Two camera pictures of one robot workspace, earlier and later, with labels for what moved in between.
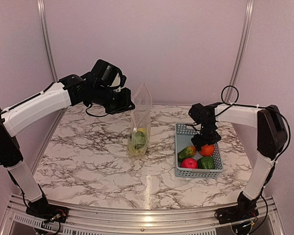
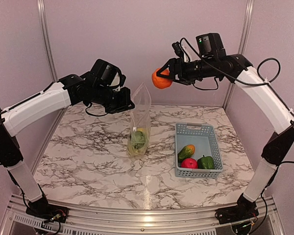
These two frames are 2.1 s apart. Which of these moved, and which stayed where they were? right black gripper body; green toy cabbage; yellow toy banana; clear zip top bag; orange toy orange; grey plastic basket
Moved: right black gripper body; orange toy orange
Stayed: yellow toy banana; grey plastic basket; clear zip top bag; green toy cabbage
